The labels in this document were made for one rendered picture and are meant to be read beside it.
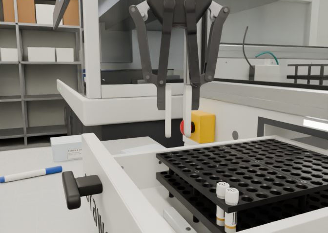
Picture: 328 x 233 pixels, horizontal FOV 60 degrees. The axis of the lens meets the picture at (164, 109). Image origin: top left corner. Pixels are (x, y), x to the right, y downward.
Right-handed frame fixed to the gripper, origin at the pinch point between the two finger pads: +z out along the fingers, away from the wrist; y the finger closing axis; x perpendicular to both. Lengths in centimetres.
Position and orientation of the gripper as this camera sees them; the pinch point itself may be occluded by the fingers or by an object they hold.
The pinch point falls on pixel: (177, 110)
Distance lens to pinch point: 39.3
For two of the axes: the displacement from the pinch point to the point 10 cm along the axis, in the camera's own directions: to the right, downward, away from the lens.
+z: 0.0, 9.9, 1.5
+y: 10.0, 0.0, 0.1
